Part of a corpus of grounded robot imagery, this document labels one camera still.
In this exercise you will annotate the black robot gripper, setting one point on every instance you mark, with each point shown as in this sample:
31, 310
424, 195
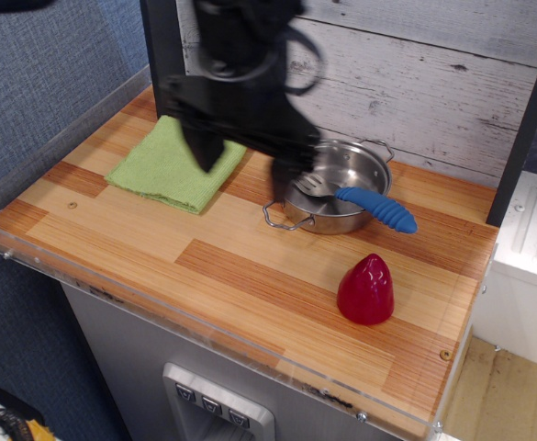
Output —
252, 110

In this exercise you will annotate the silver dispenser button panel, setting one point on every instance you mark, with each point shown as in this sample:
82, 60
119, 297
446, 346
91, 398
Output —
205, 410

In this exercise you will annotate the red toy potato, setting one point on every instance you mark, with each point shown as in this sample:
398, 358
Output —
366, 293

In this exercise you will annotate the grey toy fridge cabinet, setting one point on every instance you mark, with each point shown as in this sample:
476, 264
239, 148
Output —
131, 351

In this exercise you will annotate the black right vertical post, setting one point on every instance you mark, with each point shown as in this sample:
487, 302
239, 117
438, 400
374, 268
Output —
514, 165

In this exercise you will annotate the yellow object bottom corner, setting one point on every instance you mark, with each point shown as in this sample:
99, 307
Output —
40, 432

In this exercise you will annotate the white side cabinet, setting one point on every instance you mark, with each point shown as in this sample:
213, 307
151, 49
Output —
505, 312

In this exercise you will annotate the green folded cloth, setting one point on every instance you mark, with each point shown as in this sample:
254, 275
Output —
162, 168

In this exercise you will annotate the silver metal pot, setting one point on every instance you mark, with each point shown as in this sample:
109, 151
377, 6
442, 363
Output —
345, 164

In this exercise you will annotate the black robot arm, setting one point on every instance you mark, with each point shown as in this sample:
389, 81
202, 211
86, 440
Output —
239, 37

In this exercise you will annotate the clear acrylic table guard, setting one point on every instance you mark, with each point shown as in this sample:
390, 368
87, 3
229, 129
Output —
235, 282

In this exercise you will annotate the blue handled metal spatula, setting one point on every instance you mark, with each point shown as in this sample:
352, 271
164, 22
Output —
384, 209

